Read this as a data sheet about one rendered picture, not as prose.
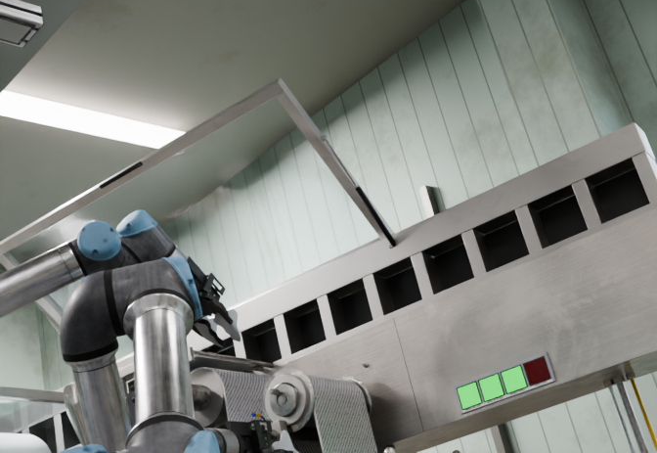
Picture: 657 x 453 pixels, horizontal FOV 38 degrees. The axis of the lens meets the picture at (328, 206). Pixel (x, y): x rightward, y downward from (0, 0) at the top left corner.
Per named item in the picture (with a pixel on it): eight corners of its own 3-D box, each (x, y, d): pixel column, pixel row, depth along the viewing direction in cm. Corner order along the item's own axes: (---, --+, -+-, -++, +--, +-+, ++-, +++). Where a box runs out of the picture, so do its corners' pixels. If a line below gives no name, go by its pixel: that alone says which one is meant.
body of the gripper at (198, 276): (228, 291, 211) (195, 250, 206) (217, 315, 203) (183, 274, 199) (202, 302, 214) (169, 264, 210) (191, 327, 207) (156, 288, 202)
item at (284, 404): (280, 423, 215) (263, 397, 219) (284, 423, 216) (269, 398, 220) (301, 401, 213) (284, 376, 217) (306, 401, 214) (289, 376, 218)
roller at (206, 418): (184, 434, 232) (175, 380, 238) (247, 437, 252) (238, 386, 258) (228, 417, 226) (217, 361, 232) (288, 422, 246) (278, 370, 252)
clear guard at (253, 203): (2, 251, 283) (2, 250, 284) (109, 366, 301) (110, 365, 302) (277, 92, 238) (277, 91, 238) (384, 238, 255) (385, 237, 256)
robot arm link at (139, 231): (107, 232, 200) (136, 204, 203) (140, 269, 204) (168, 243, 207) (118, 234, 193) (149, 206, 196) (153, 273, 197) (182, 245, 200)
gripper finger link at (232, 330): (253, 321, 212) (224, 294, 209) (247, 339, 207) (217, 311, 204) (244, 328, 213) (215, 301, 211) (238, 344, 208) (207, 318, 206)
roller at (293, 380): (270, 431, 217) (260, 383, 221) (331, 435, 238) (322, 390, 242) (310, 417, 212) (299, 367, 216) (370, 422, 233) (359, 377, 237)
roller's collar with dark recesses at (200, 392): (177, 413, 227) (172, 387, 230) (194, 415, 232) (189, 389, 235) (197, 405, 225) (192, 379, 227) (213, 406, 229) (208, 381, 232)
